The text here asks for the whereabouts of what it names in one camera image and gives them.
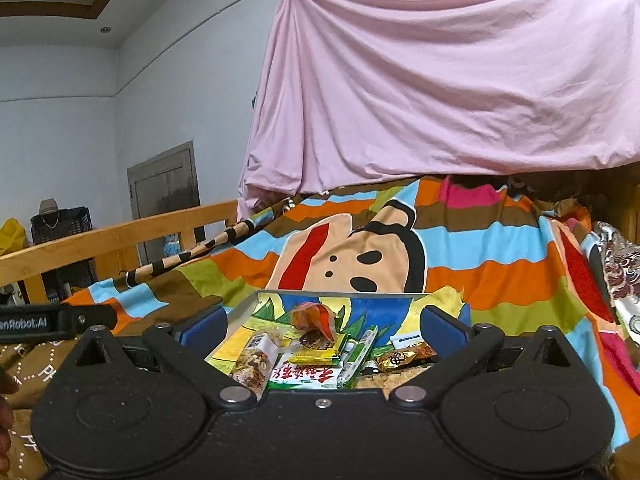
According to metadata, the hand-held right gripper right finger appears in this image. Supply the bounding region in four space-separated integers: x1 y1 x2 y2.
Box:
386 305 584 409

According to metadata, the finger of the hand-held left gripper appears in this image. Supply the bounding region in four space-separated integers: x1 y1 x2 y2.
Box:
59 304 119 344

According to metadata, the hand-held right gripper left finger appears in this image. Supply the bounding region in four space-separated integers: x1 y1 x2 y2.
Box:
62 306 261 409

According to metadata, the grey cardboard box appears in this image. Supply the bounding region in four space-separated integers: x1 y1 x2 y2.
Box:
205 290 436 391

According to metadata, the gold panda print packet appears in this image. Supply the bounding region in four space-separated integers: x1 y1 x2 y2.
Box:
375 342 438 373

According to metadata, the clear nut bar packet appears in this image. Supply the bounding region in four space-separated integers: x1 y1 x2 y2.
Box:
231 332 281 401

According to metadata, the clear floss cake packet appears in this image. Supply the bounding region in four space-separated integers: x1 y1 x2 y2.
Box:
357 367 431 391

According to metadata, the green tube snack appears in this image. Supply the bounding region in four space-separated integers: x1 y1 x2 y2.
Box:
337 325 381 388

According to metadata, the white and green packet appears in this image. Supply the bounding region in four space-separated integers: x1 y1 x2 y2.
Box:
265 352 346 391

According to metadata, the orange snack packet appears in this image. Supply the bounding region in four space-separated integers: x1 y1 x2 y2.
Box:
290 302 341 351

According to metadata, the yellow stick packet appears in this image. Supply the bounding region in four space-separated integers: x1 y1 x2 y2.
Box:
287 350 341 366

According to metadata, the person's left hand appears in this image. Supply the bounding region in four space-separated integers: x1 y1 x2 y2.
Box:
0 366 20 467

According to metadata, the black plastic crate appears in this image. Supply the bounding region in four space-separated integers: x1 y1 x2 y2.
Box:
31 207 93 246
42 260 96 292

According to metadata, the striped cartoon blanket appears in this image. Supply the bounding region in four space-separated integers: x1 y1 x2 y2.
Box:
62 172 640 461

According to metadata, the yellow bag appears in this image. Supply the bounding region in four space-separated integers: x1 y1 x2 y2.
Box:
0 217 27 256

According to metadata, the grey wooden door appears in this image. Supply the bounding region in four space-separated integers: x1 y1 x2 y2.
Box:
127 142 201 266

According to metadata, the floral satin sheet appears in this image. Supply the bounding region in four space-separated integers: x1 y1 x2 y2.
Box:
592 220 640 331

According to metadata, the wooden bed headboard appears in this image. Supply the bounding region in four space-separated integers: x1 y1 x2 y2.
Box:
575 162 640 241

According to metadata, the pink sheet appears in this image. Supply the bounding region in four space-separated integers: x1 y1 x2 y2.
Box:
237 0 640 221

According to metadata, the wooden bed rail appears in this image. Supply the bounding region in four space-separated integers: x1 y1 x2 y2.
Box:
0 200 238 306

